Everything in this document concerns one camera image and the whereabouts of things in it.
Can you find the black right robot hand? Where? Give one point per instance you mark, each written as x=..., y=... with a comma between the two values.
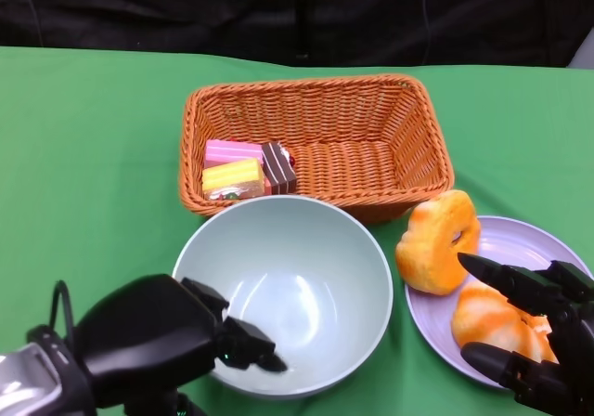
x=575, y=332

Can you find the chocolate layered cake slice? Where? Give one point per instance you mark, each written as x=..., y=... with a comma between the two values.
x=278, y=170

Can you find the orange wicker basket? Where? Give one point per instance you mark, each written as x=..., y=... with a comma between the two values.
x=352, y=156

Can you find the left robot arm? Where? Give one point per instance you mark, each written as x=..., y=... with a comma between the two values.
x=28, y=374

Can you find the black backdrop curtain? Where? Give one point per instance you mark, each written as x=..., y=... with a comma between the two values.
x=185, y=7

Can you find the yellow layered cake slice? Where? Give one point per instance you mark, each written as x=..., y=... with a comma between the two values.
x=232, y=177

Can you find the pink cake slice with cherry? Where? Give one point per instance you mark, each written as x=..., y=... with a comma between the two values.
x=232, y=152

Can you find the pale green bowl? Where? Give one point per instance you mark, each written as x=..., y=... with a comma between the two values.
x=301, y=249

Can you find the lavender round plate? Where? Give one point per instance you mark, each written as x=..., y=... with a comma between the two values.
x=510, y=244

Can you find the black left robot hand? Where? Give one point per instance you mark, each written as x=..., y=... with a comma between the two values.
x=148, y=332

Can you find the green tablecloth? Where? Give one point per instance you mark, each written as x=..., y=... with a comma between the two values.
x=93, y=133

